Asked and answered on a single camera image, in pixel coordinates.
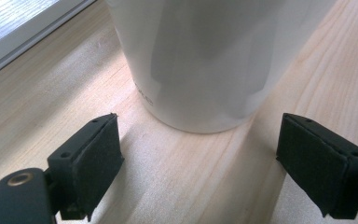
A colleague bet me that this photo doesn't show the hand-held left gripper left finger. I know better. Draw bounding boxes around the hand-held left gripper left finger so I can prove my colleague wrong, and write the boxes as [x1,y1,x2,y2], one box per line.
[47,112,126,223]

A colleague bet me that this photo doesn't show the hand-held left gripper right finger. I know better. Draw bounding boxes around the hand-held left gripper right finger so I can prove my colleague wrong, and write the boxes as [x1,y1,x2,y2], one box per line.
[275,112,358,220]

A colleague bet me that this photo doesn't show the white cup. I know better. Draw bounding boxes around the white cup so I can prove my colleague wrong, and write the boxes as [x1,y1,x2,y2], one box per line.
[104,0,339,134]

